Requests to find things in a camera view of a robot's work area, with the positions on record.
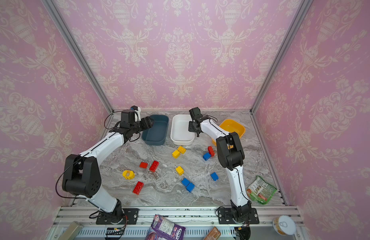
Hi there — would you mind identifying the dark teal container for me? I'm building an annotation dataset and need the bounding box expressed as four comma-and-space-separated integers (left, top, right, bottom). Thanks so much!
142, 115, 169, 146

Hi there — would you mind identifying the white container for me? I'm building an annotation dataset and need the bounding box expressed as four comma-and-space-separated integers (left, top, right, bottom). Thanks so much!
171, 114, 195, 146

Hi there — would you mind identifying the blue lego brick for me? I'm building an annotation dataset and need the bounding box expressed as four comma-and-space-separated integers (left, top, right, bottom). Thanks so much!
186, 183, 195, 193
182, 178, 190, 187
210, 172, 219, 181
202, 153, 211, 161

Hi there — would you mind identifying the yellow container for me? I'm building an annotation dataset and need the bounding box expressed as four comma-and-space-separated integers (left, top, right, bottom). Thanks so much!
209, 119, 246, 146

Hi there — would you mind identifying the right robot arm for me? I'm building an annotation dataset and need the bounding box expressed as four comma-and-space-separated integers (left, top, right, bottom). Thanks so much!
188, 107, 251, 223

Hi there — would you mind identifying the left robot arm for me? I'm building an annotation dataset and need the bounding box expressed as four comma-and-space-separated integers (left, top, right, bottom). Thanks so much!
59, 106, 155, 225

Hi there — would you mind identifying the small red lego brick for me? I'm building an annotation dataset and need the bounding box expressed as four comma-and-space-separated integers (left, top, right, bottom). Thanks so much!
140, 162, 148, 169

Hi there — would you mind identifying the yellow tape roll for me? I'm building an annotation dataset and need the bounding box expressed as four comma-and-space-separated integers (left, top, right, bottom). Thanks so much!
122, 170, 135, 180

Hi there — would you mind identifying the long red lego brick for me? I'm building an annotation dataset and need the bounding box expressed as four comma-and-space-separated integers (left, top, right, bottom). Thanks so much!
133, 181, 144, 195

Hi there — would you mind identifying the green snack bag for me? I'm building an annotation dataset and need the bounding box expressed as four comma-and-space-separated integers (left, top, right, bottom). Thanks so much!
246, 176, 277, 205

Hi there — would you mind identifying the purple snack bag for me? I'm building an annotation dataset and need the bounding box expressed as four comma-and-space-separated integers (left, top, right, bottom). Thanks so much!
145, 215, 186, 240

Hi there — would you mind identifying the brown snack packet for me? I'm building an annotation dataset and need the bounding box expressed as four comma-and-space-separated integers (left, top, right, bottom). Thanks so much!
203, 227, 221, 240

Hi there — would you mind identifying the tan box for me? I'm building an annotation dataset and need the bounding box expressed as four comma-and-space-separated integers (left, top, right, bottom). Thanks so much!
58, 221, 84, 240

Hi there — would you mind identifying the white round can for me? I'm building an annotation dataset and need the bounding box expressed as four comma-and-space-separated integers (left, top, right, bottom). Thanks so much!
272, 215, 296, 236

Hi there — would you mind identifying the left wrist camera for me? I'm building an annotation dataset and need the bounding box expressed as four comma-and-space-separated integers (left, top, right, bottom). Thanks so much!
131, 106, 141, 122

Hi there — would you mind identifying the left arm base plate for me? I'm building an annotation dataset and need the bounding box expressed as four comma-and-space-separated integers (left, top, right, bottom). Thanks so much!
96, 208, 140, 225

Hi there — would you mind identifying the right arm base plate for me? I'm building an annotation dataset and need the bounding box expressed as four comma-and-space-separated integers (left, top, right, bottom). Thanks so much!
216, 207, 260, 225

